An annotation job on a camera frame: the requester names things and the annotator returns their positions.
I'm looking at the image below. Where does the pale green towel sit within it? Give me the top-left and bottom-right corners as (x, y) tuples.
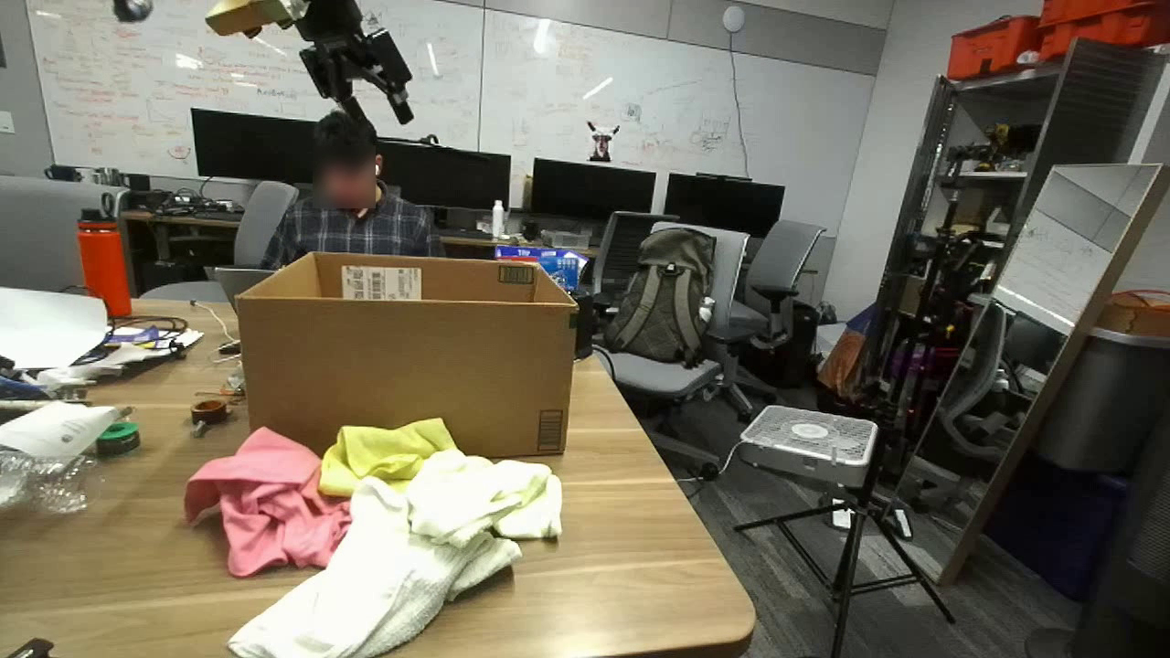
(406, 454), (564, 543)

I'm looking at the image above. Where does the grey trash bin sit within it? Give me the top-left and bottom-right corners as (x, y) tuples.
(1036, 287), (1170, 474)

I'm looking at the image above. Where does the magenta pink cloth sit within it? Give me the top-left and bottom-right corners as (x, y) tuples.
(182, 429), (349, 579)

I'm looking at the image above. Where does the orange water bottle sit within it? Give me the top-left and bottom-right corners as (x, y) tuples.
(76, 208), (132, 318)

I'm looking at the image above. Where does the silver mac mini box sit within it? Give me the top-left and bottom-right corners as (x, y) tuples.
(744, 404), (876, 487)

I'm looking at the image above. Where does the person in plaid shirt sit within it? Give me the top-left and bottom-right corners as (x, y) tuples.
(263, 109), (438, 267)

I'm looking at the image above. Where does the bright yellow cloth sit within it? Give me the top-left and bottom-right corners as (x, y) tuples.
(319, 415), (452, 497)

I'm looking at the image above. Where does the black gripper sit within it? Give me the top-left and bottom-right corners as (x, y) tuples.
(298, 0), (412, 125)

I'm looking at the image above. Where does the grey backpack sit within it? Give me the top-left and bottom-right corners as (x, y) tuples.
(607, 225), (718, 363)

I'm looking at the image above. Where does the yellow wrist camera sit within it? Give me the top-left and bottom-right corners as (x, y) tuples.
(204, 0), (308, 38)

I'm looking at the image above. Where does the black camera tripod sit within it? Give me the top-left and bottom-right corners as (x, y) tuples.
(733, 231), (957, 658)

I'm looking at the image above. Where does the white grey towel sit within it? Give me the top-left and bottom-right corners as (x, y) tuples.
(228, 474), (528, 658)

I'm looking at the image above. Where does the brown tape roll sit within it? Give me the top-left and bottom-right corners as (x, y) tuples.
(191, 397), (232, 429)

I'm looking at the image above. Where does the open cardboard box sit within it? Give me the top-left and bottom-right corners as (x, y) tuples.
(233, 251), (578, 458)

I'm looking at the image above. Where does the green tape roll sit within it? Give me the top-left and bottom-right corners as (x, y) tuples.
(95, 421), (138, 458)

